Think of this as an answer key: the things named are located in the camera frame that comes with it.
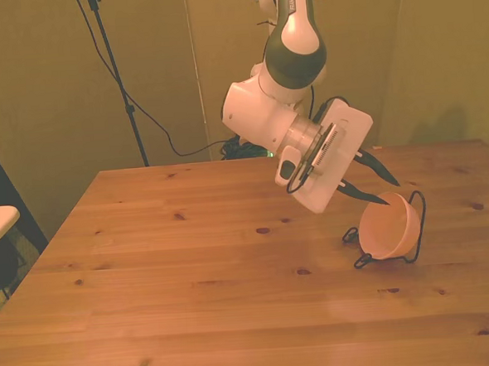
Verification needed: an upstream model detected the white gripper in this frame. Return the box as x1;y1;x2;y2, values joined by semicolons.
283;94;402;218

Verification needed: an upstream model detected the pink bowl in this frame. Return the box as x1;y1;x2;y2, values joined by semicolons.
356;190;424;262

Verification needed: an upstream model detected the black tripod pole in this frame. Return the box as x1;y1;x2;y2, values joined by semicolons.
85;0;151;171

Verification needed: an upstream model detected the black panel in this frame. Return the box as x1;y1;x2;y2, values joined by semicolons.
0;120;52;290

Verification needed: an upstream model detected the black chair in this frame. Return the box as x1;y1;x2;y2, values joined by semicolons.
0;235;33;315

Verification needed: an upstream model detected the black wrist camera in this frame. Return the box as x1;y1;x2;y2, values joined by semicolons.
303;119;350;176

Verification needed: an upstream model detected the black wire bowl stand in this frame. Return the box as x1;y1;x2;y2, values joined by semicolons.
338;190;429;271

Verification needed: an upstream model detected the black cable bundle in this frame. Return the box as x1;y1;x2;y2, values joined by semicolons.
219;133;269;161

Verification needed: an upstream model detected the black tripod camera cable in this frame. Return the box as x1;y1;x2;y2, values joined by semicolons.
73;0;244;163

